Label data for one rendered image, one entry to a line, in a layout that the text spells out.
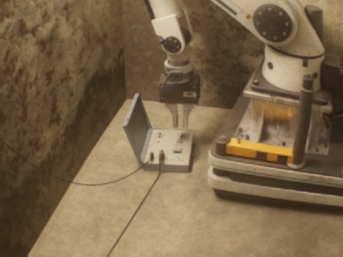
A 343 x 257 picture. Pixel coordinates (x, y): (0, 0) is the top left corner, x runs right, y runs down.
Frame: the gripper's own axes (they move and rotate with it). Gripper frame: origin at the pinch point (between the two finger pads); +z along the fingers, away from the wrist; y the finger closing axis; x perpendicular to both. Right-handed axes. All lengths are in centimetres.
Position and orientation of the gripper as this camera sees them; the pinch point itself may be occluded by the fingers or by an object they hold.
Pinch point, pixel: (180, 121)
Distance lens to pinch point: 259.6
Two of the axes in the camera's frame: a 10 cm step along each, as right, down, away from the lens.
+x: 1.1, -5.1, 8.5
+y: 9.9, 0.3, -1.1
